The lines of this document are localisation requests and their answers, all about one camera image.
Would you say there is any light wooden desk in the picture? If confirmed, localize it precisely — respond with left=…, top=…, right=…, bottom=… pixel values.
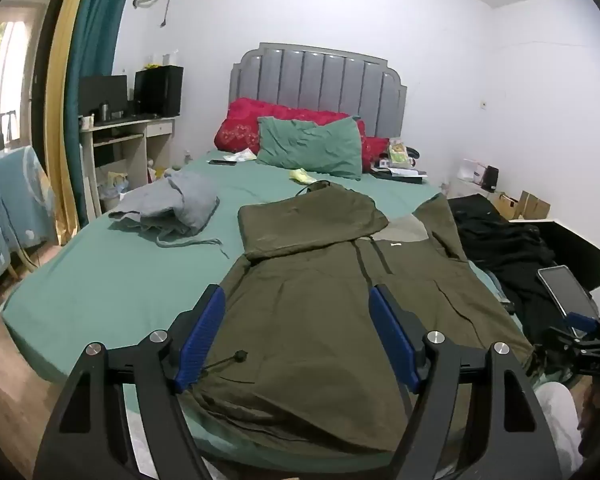
left=78, top=115, right=178, bottom=218

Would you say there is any green snack bag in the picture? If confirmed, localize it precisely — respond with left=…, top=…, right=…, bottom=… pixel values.
left=387, top=139, right=415, bottom=168

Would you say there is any black board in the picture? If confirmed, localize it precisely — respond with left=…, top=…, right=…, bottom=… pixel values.
left=509, top=217, right=600, bottom=291

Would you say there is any large red pillow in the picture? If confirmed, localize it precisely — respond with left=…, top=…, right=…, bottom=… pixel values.
left=214, top=97, right=367, bottom=153

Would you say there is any black monitor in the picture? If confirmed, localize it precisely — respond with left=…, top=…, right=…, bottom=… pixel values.
left=78, top=75, right=129, bottom=117

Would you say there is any person's white trouser leg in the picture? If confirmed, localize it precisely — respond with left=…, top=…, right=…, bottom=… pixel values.
left=532, top=382, right=587, bottom=480

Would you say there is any black computer tower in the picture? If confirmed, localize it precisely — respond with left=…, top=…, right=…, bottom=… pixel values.
left=133, top=65, right=184, bottom=117

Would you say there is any olive green jacket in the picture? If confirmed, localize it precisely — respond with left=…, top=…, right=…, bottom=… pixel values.
left=182, top=182, right=536, bottom=461

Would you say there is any small trash bin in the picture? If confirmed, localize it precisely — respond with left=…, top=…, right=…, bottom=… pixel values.
left=100, top=182, right=127, bottom=212

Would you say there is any grey padded headboard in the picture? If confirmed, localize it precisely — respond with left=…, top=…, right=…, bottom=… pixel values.
left=228, top=42, right=408, bottom=138

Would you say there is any small red pillow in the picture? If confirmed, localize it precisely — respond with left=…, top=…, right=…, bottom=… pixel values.
left=361, top=136, right=392, bottom=171

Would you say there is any teal curtain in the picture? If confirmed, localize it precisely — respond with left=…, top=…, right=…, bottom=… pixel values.
left=66, top=0, right=141, bottom=228

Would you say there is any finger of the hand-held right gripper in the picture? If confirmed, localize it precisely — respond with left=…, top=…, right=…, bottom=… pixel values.
left=546, top=311, right=600, bottom=361

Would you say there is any green pillow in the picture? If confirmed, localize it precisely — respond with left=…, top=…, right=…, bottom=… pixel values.
left=255, top=115, right=363, bottom=181

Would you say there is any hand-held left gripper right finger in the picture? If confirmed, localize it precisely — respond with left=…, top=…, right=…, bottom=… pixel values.
left=369, top=284, right=563, bottom=480

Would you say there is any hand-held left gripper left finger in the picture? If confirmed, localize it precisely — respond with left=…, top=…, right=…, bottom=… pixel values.
left=32, top=284, right=226, bottom=480

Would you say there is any cardboard box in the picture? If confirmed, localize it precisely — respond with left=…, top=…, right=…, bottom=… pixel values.
left=496, top=190, right=552, bottom=221

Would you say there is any grey tablet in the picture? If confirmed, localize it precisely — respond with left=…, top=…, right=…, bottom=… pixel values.
left=536, top=265, right=600, bottom=337

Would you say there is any bed with green sheet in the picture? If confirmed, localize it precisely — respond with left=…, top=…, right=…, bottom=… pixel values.
left=0, top=147, right=536, bottom=473

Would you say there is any yellow curtain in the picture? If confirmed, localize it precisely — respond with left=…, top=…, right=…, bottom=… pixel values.
left=45, top=0, right=97, bottom=233

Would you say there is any pile of black clothes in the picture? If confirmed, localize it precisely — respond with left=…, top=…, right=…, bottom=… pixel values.
left=447, top=194, right=588, bottom=346

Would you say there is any grey hoodie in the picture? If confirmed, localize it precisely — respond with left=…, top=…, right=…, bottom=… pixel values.
left=107, top=170, right=231, bottom=261

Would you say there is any blue patterned cloth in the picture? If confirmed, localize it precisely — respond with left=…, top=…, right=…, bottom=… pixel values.
left=0, top=145, right=57, bottom=288

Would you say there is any window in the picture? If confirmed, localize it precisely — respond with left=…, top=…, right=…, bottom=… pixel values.
left=0, top=2, right=48, bottom=153

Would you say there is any white box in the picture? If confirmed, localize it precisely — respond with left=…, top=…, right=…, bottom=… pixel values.
left=456, top=158, right=487, bottom=184

